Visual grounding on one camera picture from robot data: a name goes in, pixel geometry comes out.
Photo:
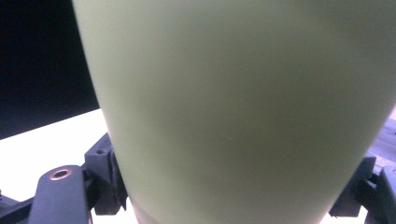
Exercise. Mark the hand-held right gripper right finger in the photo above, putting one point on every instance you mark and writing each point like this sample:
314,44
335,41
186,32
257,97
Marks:
355,189

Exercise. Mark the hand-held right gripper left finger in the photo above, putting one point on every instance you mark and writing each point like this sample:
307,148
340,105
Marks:
104,174

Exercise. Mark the green bottle with white cap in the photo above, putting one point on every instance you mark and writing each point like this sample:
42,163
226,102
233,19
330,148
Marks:
236,109

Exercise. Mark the black curtain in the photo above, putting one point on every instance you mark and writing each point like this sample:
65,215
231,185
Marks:
40,62

